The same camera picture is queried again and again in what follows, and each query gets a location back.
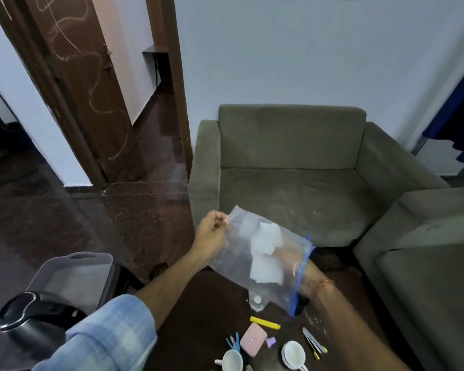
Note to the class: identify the white cup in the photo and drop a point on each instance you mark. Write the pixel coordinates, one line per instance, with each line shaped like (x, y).
(232, 362)
(293, 355)

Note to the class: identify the grey plastic tray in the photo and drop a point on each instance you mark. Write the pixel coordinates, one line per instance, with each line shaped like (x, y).
(77, 278)

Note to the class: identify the person's right forearm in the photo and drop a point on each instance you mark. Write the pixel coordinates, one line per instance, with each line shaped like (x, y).
(347, 328)

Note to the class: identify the pink square case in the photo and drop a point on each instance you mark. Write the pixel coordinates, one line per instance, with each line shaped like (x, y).
(254, 340)

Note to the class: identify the black electric kettle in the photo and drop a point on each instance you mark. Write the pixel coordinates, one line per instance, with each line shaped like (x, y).
(31, 316)

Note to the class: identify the person's right hand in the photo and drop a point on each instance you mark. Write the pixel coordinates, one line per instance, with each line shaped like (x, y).
(291, 259)

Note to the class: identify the person's left fingers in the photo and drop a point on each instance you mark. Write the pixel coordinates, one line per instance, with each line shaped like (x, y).
(221, 220)

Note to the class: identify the yellow sealing clip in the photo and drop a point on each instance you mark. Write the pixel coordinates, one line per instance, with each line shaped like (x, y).
(264, 323)

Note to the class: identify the green fabric armchair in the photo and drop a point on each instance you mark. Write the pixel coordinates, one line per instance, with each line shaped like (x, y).
(293, 189)

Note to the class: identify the brown wooden door frame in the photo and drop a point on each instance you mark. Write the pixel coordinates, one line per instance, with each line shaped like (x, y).
(179, 92)

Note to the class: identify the person's left forearm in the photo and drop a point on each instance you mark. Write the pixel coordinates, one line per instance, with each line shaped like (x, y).
(170, 283)

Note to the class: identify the black side table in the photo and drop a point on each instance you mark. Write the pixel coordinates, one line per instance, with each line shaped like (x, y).
(156, 54)

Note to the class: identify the small clear round valve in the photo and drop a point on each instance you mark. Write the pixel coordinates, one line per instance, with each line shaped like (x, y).
(257, 301)

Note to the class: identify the brown wooden door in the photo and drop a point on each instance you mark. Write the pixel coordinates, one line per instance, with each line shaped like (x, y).
(85, 84)

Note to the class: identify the person's left hand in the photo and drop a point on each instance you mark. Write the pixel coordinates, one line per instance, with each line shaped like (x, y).
(206, 237)

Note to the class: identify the clear zip bag blue seal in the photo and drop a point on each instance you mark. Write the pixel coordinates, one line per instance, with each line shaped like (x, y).
(239, 251)

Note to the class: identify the white paper sheet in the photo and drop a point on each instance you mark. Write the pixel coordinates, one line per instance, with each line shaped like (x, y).
(266, 237)
(264, 268)

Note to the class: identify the dark shoe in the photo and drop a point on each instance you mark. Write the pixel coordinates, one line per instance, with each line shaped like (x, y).
(158, 271)

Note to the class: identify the green fabric sofa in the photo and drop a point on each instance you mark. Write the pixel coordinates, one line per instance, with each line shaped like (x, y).
(429, 258)

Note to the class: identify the blue plaid shirt sleeve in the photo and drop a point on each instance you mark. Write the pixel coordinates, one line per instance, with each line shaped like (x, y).
(108, 338)

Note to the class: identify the orange thread wrist band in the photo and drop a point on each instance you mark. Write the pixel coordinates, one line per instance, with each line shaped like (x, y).
(324, 283)

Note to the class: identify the dark blue curtain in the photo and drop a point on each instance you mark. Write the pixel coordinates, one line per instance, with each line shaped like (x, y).
(462, 111)

